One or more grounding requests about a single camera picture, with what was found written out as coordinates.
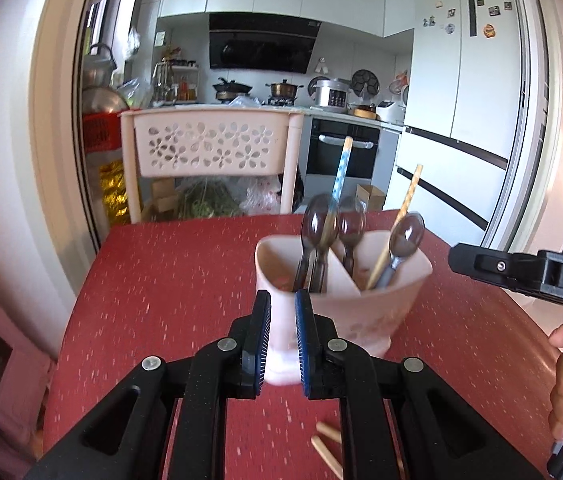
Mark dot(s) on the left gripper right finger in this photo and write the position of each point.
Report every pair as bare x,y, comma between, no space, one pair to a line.
399,420

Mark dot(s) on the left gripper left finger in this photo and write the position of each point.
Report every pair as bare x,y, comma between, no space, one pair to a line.
167,419

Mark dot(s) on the plain wooden chopstick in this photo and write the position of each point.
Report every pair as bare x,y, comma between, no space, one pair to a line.
329,459
330,432

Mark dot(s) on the dark translucent spoon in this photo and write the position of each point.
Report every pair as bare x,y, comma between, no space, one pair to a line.
352,224
404,241
320,228

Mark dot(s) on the orange patterned chopstick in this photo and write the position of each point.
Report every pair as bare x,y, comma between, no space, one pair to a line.
385,253

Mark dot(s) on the blue patterned chopstick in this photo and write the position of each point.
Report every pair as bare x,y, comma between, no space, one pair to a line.
342,169

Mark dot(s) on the pink utensil holder caddy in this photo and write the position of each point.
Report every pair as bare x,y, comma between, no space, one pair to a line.
368,318

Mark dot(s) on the cardboard box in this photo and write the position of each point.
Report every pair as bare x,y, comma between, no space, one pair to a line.
371,197

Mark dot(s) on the white small appliance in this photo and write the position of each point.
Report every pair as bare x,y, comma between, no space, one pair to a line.
391,111

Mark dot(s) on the green vegetables bunch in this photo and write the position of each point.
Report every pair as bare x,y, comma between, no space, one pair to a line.
209,197

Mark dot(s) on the white refrigerator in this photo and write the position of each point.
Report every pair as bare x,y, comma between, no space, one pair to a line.
461,114

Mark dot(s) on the yellow gold package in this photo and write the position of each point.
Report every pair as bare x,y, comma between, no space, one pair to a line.
115,198

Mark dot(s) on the black round trivet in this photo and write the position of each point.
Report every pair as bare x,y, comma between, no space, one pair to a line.
365,83

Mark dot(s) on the silver rice cooker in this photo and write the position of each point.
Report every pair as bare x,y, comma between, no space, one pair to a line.
329,94

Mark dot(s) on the red plastic basket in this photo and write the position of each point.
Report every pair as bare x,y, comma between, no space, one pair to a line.
101,132

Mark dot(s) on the brass cooking pot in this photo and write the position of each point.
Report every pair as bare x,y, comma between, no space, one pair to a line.
284,90

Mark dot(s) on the spice rack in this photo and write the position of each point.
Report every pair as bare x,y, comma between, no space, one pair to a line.
174,82

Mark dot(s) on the black wok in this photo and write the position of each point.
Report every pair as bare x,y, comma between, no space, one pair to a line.
228,90

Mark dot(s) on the black range hood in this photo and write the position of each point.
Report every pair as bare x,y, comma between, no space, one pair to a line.
261,41

